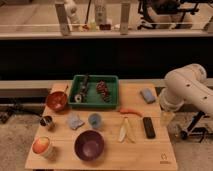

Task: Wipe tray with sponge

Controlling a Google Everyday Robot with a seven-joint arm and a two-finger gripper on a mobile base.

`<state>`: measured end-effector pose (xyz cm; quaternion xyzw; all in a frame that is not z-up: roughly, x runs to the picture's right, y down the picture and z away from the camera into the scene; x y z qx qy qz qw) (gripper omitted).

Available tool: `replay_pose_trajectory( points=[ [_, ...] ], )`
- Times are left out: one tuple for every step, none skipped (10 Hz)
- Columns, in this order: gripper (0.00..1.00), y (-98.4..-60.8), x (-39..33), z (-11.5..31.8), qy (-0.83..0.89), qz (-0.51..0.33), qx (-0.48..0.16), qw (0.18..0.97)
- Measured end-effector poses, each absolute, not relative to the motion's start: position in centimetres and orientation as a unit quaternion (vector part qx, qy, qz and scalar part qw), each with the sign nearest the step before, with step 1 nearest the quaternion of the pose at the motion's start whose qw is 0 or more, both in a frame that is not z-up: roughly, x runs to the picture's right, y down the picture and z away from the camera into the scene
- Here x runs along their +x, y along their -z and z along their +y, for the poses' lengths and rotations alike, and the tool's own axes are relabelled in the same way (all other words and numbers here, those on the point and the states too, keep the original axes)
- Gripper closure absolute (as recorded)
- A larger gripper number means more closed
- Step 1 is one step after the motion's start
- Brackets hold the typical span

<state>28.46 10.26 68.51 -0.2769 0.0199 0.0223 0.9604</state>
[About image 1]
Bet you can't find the blue sponge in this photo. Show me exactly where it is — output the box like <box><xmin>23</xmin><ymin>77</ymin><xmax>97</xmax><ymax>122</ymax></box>
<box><xmin>140</xmin><ymin>89</ymin><xmax>156</xmax><ymax>104</ymax></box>

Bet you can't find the green plastic tray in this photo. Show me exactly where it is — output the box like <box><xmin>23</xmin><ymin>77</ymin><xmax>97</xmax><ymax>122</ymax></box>
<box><xmin>68</xmin><ymin>75</ymin><xmax>119</xmax><ymax>109</ymax></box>

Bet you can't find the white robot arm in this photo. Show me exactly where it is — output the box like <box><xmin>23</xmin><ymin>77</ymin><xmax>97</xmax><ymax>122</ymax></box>
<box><xmin>159</xmin><ymin>63</ymin><xmax>213</xmax><ymax>116</ymax></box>

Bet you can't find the black metal tool in tray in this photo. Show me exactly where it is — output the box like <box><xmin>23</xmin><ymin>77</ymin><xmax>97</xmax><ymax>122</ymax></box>
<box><xmin>74</xmin><ymin>74</ymin><xmax>89</xmax><ymax>103</ymax></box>

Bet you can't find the black remote control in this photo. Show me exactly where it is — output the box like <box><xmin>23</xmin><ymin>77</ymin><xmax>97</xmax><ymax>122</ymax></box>
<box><xmin>143</xmin><ymin>117</ymin><xmax>155</xmax><ymax>139</ymax></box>

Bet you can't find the orange carrot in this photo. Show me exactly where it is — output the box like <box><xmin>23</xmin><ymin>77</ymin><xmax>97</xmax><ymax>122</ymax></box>
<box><xmin>118</xmin><ymin>108</ymin><xmax>142</xmax><ymax>117</ymax></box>

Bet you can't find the black tripod stand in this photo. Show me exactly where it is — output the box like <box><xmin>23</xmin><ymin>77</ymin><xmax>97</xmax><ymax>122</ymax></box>
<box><xmin>180</xmin><ymin>111</ymin><xmax>207</xmax><ymax>143</ymax></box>

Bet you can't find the wooden table board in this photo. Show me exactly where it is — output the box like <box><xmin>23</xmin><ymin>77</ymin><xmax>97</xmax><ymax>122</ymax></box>
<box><xmin>25</xmin><ymin>83</ymin><xmax>177</xmax><ymax>171</ymax></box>

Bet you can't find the small blue cup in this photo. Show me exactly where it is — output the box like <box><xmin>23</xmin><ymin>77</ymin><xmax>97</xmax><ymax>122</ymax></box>
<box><xmin>88</xmin><ymin>113</ymin><xmax>102</xmax><ymax>129</ymax></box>

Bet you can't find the red grape bunch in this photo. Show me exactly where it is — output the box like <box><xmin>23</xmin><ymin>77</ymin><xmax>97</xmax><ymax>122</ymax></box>
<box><xmin>96</xmin><ymin>81</ymin><xmax>110</xmax><ymax>102</ymax></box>

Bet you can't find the purple bowl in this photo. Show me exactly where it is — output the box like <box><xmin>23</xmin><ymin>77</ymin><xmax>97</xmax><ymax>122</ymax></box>
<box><xmin>74</xmin><ymin>130</ymin><xmax>105</xmax><ymax>161</ymax></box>

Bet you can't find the crumpled blue cloth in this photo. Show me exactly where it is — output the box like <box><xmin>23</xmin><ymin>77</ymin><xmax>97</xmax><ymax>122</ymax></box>
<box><xmin>67</xmin><ymin>113</ymin><xmax>84</xmax><ymax>130</ymax></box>

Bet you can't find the red-brown bowl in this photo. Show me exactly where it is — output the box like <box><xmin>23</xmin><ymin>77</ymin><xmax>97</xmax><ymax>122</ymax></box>
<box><xmin>45</xmin><ymin>91</ymin><xmax>67</xmax><ymax>112</ymax></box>

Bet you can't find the small metal cup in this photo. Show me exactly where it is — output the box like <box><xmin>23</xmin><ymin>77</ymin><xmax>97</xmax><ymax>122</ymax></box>
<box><xmin>40</xmin><ymin>116</ymin><xmax>55</xmax><ymax>131</ymax></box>

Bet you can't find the apple in white cup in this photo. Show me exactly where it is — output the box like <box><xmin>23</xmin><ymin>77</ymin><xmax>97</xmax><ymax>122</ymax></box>
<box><xmin>32</xmin><ymin>137</ymin><xmax>53</xmax><ymax>158</ymax></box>

